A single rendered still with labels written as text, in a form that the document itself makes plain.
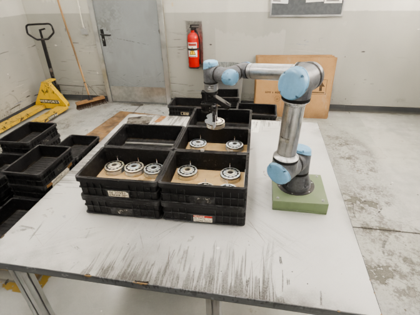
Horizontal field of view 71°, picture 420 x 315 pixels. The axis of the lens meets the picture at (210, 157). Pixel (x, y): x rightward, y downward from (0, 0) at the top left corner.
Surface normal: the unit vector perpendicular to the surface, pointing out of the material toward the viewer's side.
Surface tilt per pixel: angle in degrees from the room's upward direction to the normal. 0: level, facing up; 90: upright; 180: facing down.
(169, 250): 0
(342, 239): 0
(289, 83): 82
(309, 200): 2
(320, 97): 75
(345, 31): 90
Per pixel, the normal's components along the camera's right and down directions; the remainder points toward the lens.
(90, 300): -0.02, -0.85
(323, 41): -0.17, 0.51
